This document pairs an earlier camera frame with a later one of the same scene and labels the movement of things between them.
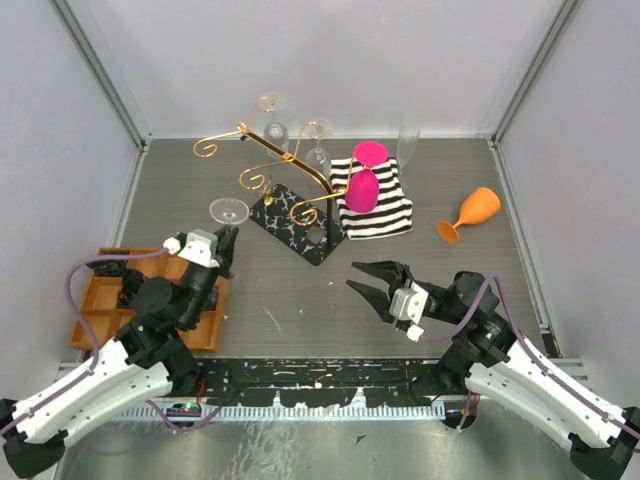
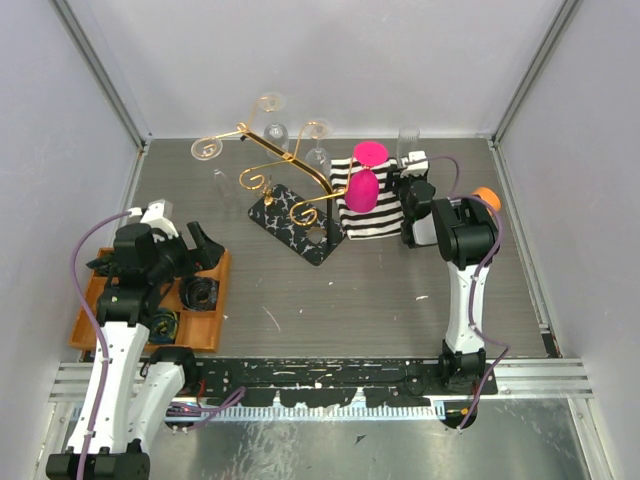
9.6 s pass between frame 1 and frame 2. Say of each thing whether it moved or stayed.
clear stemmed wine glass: stayed
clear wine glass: stayed
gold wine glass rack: stayed
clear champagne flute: moved
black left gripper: moved
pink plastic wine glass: stayed
